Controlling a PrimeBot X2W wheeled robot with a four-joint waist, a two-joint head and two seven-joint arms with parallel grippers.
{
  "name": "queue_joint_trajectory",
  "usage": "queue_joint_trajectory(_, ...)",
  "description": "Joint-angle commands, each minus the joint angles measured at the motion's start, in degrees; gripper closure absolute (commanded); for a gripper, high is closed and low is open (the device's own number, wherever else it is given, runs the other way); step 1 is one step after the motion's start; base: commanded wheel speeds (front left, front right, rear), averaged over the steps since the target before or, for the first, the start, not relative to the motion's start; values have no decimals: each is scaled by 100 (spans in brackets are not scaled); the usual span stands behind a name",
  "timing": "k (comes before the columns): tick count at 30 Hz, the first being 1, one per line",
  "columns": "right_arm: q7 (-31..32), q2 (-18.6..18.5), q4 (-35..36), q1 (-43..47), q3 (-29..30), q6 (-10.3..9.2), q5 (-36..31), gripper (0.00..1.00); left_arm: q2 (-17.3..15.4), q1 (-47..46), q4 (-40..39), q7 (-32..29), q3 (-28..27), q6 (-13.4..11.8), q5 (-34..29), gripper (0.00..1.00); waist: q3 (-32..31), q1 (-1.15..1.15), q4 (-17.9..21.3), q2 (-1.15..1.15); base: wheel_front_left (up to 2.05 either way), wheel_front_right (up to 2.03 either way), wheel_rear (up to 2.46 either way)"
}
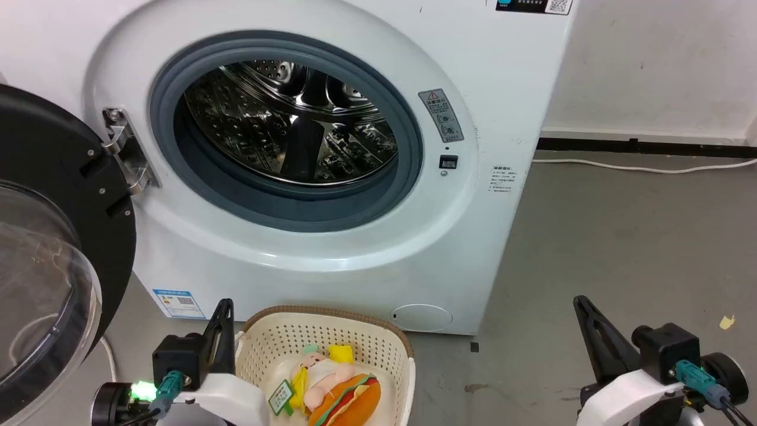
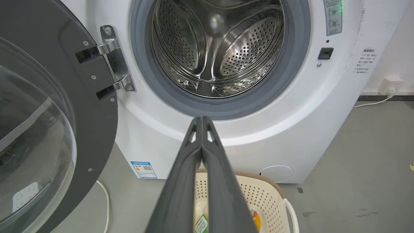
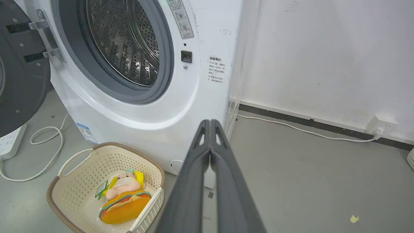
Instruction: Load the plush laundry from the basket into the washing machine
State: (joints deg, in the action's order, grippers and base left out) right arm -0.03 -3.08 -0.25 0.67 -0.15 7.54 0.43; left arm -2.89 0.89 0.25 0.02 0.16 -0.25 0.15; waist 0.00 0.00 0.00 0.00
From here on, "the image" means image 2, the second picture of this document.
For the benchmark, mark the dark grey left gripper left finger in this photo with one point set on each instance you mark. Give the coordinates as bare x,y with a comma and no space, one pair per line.
181,194

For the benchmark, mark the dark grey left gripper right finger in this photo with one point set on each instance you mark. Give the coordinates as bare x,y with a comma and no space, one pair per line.
223,194

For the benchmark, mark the cream perforated laundry basket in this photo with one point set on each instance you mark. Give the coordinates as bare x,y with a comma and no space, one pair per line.
265,200

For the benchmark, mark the chrome door hinge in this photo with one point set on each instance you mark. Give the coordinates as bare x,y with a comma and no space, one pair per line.
114,58

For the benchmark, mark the white wall power socket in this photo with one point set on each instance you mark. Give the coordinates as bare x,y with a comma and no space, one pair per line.
391,86

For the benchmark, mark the white front-load washing machine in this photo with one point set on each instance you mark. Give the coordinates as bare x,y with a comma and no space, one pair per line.
291,106

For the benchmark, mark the dark grey washer door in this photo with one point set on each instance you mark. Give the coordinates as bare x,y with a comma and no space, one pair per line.
48,123

